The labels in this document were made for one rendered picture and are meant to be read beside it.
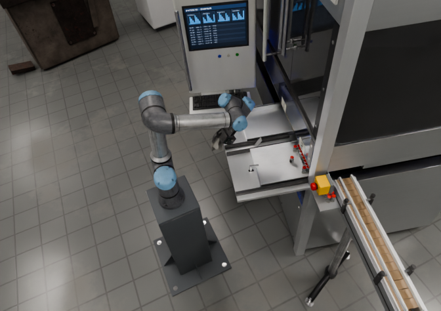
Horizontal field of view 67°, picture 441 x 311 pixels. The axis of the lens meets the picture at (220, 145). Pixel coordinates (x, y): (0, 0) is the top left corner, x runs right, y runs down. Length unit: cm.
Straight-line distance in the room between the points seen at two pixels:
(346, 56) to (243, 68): 125
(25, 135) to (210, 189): 210
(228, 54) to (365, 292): 186
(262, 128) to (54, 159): 222
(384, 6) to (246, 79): 142
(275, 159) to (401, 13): 104
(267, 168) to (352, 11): 103
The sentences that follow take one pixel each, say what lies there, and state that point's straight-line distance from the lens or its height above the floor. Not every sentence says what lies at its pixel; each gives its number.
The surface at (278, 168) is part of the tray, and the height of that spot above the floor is 88.
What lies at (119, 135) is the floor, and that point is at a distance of 357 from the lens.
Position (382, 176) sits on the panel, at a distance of 204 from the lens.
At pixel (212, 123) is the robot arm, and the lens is 156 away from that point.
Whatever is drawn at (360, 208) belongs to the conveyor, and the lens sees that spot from 182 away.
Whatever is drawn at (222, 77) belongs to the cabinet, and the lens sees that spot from 246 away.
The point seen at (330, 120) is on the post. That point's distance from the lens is 149.
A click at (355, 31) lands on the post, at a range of 125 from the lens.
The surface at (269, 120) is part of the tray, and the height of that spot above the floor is 88.
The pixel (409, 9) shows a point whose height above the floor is 186.
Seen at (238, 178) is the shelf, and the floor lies 88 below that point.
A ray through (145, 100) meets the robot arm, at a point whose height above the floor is 143.
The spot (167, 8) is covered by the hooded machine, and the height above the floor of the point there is 29.
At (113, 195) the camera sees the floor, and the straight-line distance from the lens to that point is 311.
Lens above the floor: 243
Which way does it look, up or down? 49 degrees down
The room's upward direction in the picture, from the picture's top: 6 degrees counter-clockwise
